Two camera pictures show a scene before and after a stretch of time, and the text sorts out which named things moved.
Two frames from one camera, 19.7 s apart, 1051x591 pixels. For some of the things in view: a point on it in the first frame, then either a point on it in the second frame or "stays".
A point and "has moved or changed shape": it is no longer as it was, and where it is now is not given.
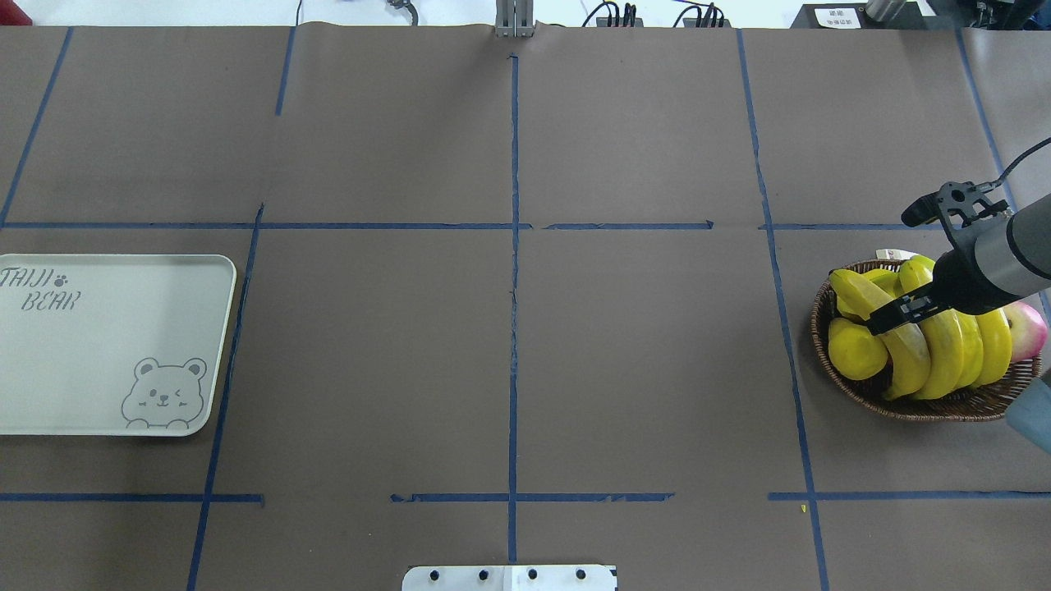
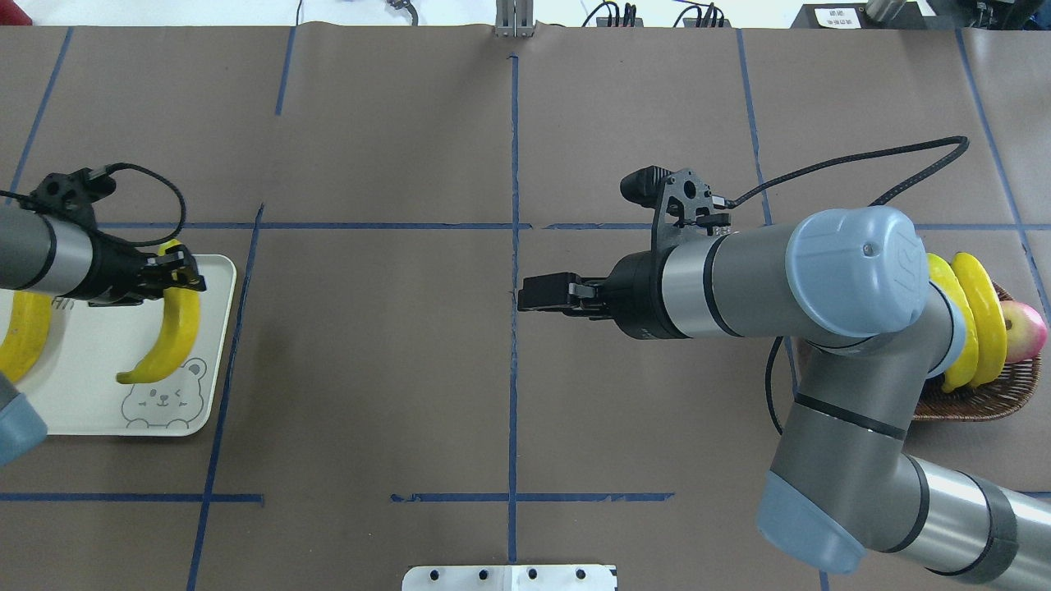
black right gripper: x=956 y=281 to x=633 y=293
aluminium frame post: x=514 y=18 stays
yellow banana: x=859 y=295 has moved or changed shape
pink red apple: x=1030 y=334 stays
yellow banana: x=972 y=348 stays
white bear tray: x=112 y=345 stays
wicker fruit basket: x=982 y=402 stays
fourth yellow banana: x=997 y=341 stays
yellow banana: x=944 y=332 has moved or changed shape
